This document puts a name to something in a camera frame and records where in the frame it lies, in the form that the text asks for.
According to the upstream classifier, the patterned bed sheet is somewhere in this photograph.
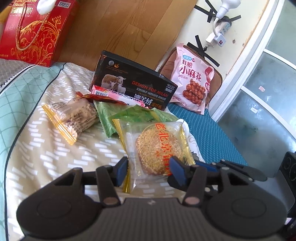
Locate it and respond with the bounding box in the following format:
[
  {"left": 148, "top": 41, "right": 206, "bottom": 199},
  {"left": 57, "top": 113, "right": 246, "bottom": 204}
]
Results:
[{"left": 1, "top": 59, "right": 125, "bottom": 240}]

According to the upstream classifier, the pink snack stick packet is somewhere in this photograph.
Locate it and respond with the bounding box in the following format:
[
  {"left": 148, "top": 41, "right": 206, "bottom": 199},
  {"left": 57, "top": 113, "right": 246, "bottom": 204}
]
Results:
[{"left": 91, "top": 85, "right": 145, "bottom": 108}]

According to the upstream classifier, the light green snack packet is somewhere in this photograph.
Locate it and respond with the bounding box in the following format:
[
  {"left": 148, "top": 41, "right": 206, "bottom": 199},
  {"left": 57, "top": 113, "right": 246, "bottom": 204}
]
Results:
[{"left": 93, "top": 100, "right": 130, "bottom": 138}]

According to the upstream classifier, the red snack packet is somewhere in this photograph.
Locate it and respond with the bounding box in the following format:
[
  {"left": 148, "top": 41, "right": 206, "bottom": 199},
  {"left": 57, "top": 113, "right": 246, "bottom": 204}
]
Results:
[{"left": 76, "top": 91, "right": 125, "bottom": 105}]

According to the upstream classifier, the pink blue unicorn plush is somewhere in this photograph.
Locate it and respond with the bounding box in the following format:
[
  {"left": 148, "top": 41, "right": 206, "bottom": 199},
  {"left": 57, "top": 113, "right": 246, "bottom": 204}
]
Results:
[{"left": 37, "top": 0, "right": 56, "bottom": 15}]

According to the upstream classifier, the nut snack gold-edged packet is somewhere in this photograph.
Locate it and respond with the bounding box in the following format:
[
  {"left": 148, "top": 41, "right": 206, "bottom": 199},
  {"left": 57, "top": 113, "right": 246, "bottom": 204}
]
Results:
[{"left": 42, "top": 96, "right": 98, "bottom": 145}]

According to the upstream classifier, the white lamp plug adapter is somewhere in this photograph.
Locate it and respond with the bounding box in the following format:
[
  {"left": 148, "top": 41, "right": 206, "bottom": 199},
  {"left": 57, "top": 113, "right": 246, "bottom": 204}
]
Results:
[{"left": 212, "top": 0, "right": 241, "bottom": 37}]

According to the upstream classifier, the wooden headboard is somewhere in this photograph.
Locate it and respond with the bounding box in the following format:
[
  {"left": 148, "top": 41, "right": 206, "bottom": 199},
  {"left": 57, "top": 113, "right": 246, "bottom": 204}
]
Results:
[{"left": 59, "top": 0, "right": 197, "bottom": 71}]

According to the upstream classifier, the sesame cake clear packet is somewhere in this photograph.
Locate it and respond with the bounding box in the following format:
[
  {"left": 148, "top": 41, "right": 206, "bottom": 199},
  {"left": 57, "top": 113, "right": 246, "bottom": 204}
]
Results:
[{"left": 112, "top": 119, "right": 195, "bottom": 193}]

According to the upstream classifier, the dark green snack packet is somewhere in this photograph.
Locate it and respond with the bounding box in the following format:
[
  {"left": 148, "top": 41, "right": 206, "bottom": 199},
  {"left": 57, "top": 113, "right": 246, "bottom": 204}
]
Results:
[{"left": 108, "top": 105, "right": 178, "bottom": 123}]

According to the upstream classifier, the pink fried twist bag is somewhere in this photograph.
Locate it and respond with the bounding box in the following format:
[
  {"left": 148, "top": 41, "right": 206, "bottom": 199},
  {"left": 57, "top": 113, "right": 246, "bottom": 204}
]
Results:
[{"left": 171, "top": 44, "right": 215, "bottom": 115}]

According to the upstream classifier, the black sheep print box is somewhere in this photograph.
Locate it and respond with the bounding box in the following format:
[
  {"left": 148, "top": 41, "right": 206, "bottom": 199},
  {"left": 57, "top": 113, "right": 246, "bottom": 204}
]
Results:
[{"left": 89, "top": 51, "right": 178, "bottom": 110}]

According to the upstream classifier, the red gift box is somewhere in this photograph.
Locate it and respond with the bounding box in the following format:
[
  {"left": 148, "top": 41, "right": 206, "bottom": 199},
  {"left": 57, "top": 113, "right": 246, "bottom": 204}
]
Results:
[{"left": 1, "top": 1, "right": 79, "bottom": 67}]

